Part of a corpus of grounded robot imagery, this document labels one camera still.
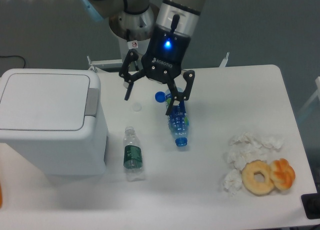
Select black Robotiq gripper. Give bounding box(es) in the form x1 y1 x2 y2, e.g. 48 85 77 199
118 14 195 115

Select white push-button trash can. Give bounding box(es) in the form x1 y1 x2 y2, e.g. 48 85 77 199
0 69 108 176

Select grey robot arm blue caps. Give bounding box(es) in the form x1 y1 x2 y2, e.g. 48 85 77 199
83 0 206 102

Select blue bottle cap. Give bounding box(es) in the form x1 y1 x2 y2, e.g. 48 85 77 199
154 91 166 103

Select white bottle cap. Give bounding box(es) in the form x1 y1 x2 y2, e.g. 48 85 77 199
132 102 142 112

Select blue plastic bottle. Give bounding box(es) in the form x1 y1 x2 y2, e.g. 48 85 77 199
168 101 190 147

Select clear bottle green label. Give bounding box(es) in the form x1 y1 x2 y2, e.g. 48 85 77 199
123 126 144 182

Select large crumpled white tissue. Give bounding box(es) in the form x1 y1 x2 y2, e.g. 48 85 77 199
226 132 285 171

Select small crumpled white tissue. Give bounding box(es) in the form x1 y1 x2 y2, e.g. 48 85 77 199
223 169 243 197

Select orange glazed twisted bun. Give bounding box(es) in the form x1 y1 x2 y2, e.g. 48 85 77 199
270 158 296 191

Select white furniture at right edge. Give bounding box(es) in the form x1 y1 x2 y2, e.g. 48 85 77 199
296 76 320 124

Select orange object at left edge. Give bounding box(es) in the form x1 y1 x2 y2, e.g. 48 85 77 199
0 184 3 208

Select black device at table corner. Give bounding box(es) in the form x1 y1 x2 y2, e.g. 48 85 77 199
301 193 320 220

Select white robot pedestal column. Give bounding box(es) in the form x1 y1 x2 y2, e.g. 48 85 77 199
108 4 161 72

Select plain ring donut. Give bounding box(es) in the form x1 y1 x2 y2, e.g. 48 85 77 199
241 160 275 196

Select black cable on floor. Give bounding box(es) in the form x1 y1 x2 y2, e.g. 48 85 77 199
0 55 27 68

